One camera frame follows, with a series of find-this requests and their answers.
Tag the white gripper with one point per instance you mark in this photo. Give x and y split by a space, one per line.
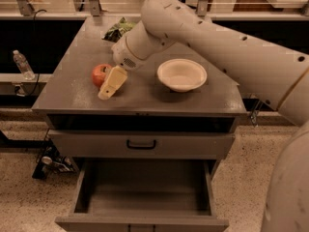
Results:
123 54

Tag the red apple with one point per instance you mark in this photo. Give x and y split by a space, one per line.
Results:
99 73

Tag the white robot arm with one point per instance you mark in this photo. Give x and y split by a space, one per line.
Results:
274 74

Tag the grey drawer cabinet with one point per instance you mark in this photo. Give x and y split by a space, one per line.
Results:
69 101

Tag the closed top grey drawer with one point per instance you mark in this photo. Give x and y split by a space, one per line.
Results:
169 145

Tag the open middle grey drawer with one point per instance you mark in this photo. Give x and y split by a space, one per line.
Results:
143 195

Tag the green chip bag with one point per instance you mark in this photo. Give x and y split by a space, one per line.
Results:
118 30

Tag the white paper bowl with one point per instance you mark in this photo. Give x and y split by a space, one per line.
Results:
182 75

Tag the clear plastic water bottle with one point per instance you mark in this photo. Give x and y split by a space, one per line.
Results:
23 65

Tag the black drawer handle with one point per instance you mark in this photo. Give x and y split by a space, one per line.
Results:
140 145

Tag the metal clamp on rail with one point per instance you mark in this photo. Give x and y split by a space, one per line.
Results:
253 116

